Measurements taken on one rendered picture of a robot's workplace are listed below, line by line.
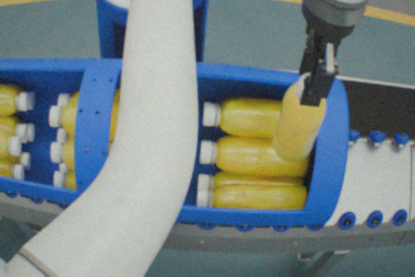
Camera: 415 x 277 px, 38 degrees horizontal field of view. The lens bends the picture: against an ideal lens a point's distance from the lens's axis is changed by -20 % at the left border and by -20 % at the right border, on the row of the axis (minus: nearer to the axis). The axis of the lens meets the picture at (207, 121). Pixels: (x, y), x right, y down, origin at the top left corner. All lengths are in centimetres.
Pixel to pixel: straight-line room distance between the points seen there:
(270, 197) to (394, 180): 38
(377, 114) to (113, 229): 207
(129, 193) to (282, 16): 234
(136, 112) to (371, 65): 229
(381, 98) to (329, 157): 136
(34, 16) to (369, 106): 145
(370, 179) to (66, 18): 167
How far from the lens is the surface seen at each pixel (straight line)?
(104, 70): 125
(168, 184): 51
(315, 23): 80
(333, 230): 147
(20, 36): 283
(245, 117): 130
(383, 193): 153
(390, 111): 253
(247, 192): 129
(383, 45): 286
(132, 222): 49
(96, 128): 119
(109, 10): 158
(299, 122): 103
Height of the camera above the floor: 230
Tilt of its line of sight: 65 degrees down
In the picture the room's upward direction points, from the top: 6 degrees clockwise
